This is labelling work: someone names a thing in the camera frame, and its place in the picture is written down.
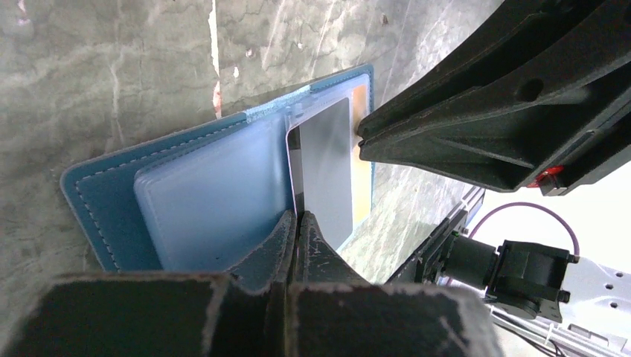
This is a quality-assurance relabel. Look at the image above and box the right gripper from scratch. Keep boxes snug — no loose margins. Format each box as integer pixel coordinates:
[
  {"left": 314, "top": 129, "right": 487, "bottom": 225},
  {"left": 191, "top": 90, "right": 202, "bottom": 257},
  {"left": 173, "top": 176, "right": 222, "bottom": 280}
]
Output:
[{"left": 359, "top": 10, "right": 630, "bottom": 196}]

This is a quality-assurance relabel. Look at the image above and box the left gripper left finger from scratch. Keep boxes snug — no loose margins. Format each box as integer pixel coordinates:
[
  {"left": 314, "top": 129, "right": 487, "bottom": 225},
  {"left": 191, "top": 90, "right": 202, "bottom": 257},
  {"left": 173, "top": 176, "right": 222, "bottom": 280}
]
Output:
[{"left": 3, "top": 211, "right": 297, "bottom": 356}]

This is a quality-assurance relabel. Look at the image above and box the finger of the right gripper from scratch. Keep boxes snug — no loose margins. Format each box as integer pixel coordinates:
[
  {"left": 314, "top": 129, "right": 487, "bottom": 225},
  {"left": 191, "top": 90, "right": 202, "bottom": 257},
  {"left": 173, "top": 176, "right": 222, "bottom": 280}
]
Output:
[{"left": 358, "top": 1, "right": 601, "bottom": 136}]

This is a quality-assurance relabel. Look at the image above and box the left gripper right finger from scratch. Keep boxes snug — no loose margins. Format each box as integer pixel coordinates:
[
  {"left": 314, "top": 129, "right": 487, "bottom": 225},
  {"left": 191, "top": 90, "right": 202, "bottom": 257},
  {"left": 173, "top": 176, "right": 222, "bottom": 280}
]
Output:
[{"left": 288, "top": 213, "right": 502, "bottom": 356}]

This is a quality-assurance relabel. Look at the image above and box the blue card holder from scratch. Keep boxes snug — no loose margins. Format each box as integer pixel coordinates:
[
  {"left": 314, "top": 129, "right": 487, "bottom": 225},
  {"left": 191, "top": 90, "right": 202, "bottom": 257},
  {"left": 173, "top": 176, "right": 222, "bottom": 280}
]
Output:
[{"left": 60, "top": 64, "right": 374, "bottom": 272}]

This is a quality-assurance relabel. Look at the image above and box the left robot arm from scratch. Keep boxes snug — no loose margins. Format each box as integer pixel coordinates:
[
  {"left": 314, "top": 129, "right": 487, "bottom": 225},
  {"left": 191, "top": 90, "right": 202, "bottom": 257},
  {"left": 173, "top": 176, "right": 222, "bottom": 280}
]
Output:
[{"left": 2, "top": 210, "right": 616, "bottom": 356}]

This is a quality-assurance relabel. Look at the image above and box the orange card behind grey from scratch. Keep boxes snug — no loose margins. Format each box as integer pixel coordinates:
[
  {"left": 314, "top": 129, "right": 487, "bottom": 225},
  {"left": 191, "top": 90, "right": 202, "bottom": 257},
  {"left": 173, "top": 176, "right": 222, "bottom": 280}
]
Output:
[{"left": 351, "top": 85, "right": 373, "bottom": 226}]

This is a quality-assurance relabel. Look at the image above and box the grey card in holder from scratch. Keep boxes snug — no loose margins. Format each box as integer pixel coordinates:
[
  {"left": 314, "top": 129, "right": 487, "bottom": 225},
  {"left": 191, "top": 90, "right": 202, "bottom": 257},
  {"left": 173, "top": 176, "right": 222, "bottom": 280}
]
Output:
[{"left": 286, "top": 98, "right": 354, "bottom": 250}]

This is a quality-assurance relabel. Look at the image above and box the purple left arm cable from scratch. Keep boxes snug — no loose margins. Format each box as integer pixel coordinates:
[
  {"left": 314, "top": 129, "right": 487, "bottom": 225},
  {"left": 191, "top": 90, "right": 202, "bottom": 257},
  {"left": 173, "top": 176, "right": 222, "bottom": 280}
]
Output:
[{"left": 446, "top": 202, "right": 581, "bottom": 287}]

